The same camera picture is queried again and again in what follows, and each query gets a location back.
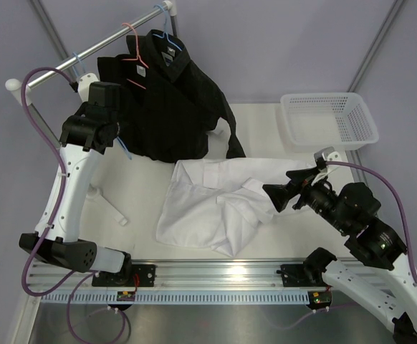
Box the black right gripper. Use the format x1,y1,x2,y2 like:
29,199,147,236
262,165,350,234

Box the white dress shirt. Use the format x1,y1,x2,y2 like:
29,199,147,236
156,158,310,257

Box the pink wire hanger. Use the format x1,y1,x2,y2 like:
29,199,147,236
120,22,148,89

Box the light blue wire hanger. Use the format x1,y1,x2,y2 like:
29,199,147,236
68,72,132,158

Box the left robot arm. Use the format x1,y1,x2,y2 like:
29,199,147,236
19,82,133,286

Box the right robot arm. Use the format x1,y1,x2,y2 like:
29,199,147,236
262,163,417,343

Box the black striped shirt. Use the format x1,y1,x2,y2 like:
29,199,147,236
126,30,245,158

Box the white plastic basket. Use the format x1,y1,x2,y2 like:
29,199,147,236
280,92,379,153

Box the silver clothes rack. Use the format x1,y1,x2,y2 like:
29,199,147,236
5,1,177,148

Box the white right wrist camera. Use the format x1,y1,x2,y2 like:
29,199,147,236
312,146,342,186

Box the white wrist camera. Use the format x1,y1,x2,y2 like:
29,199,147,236
312,146,342,186
70,72,99,102

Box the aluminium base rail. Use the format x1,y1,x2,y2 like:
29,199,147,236
25,259,392,287

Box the white slotted cable duct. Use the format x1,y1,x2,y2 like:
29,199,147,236
42,290,332,305

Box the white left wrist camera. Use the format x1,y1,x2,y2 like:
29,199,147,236
70,72,99,102

